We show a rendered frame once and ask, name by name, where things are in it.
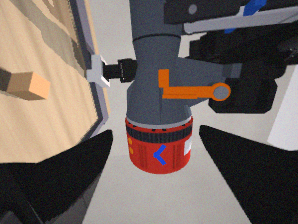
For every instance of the small orange block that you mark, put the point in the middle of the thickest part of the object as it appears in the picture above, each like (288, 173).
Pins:
(29, 86)

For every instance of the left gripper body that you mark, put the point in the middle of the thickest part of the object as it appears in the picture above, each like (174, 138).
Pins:
(260, 94)

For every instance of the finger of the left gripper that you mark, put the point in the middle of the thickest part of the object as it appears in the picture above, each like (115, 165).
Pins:
(265, 57)

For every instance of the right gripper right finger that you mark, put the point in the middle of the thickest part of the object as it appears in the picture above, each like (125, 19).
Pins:
(263, 178)

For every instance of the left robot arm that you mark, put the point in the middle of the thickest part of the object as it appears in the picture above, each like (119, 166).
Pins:
(196, 52)

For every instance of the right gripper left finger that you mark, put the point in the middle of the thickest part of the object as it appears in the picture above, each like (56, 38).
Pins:
(59, 189)

